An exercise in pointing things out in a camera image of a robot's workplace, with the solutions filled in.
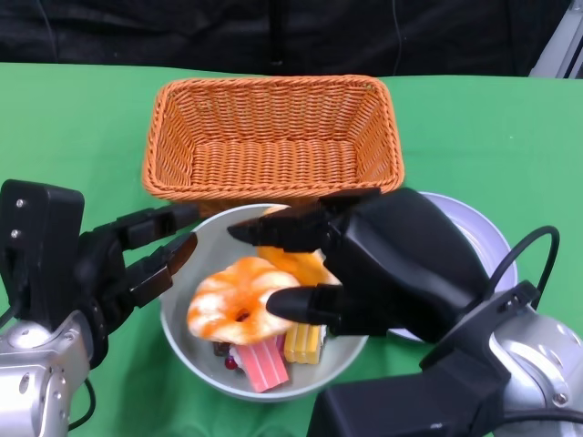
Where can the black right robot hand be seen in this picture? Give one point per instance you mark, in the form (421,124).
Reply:
(401,264)

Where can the orange glazed donut bread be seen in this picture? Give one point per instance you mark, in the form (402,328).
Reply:
(228,291)
(296,266)

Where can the green tablecloth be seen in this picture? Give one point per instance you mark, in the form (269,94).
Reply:
(455,136)

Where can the grey-green bowl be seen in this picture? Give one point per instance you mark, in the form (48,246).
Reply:
(214,246)

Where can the black curtain backdrop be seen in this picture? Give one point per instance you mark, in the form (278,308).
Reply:
(136,32)

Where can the pink layered cake slice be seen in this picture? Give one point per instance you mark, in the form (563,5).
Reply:
(266,368)

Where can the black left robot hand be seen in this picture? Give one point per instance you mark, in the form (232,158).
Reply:
(105,273)

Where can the aluminium frame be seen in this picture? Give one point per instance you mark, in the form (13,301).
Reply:
(553,45)

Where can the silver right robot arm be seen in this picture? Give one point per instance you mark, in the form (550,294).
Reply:
(546,355)

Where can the orange wicker basket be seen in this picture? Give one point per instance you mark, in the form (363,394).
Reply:
(273,164)

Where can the yellow layered cake slice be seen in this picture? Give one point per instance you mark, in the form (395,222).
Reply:
(303,348)

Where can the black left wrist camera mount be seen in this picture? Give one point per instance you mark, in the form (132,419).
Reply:
(41,246)

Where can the lavender plate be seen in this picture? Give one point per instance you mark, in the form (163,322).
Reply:
(483,246)

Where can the chocolate cake slice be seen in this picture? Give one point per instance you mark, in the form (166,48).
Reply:
(221,349)

